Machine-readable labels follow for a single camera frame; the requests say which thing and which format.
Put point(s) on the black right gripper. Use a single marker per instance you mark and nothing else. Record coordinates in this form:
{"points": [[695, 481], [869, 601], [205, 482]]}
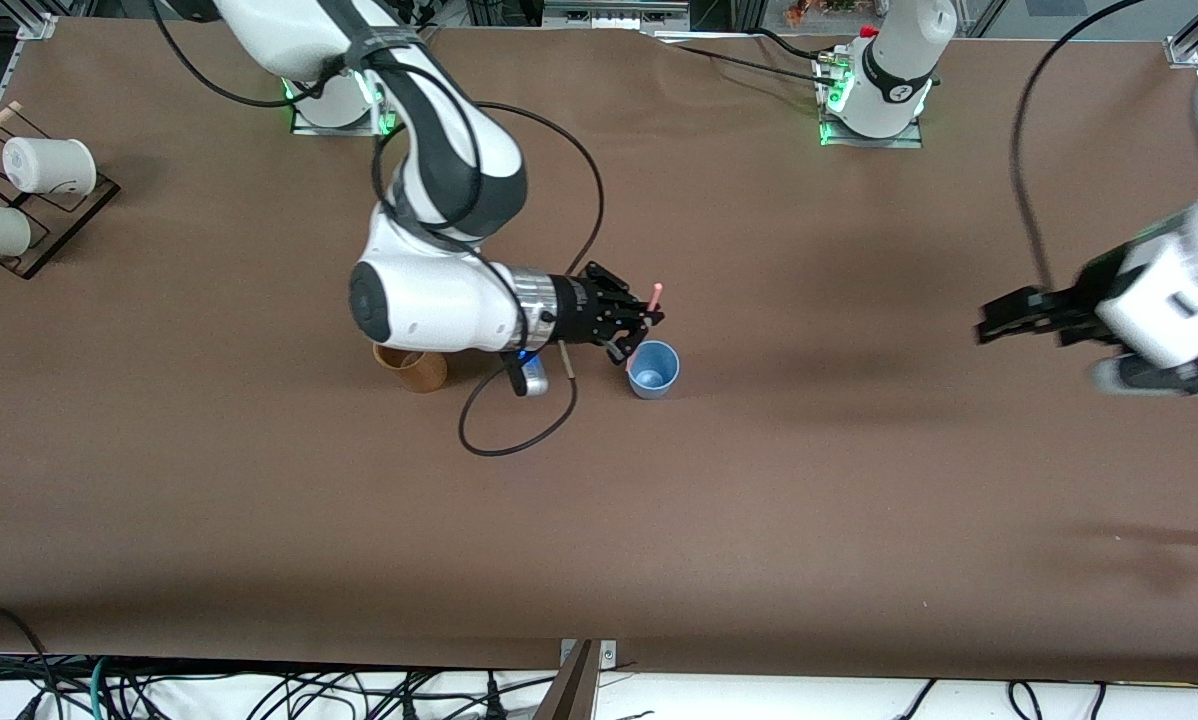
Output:
{"points": [[579, 309]]}

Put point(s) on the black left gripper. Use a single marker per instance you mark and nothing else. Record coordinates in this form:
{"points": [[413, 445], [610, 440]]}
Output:
{"points": [[1081, 302]]}

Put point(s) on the pink chopstick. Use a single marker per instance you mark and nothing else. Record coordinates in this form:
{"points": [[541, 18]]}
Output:
{"points": [[655, 293]]}

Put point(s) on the blue cup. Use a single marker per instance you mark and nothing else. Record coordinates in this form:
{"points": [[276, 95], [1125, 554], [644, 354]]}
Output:
{"points": [[654, 375]]}

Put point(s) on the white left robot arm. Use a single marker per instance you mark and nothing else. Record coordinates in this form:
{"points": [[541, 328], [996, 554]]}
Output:
{"points": [[1184, 290]]}

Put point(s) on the brown bamboo cup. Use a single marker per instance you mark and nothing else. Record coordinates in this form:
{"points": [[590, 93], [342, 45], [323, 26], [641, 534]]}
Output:
{"points": [[419, 370]]}

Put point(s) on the thin tan rod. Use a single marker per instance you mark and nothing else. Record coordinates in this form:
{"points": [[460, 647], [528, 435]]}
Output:
{"points": [[566, 360]]}

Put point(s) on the grey background device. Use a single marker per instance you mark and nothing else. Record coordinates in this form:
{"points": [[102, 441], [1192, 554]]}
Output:
{"points": [[614, 12]]}

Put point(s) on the brown table leg strut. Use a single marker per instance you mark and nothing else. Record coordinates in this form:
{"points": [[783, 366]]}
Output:
{"points": [[571, 690]]}

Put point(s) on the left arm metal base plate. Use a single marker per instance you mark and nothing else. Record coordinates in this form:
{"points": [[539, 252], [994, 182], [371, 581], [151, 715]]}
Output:
{"points": [[909, 138]]}

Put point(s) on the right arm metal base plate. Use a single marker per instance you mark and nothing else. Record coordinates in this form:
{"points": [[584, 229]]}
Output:
{"points": [[387, 120]]}

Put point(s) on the aluminium frame profile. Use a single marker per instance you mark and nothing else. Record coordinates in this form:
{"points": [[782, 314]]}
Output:
{"points": [[49, 20], [1191, 45]]}

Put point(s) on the metal table edge bracket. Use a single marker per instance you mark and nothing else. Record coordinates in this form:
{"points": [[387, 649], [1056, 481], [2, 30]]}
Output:
{"points": [[607, 655]]}

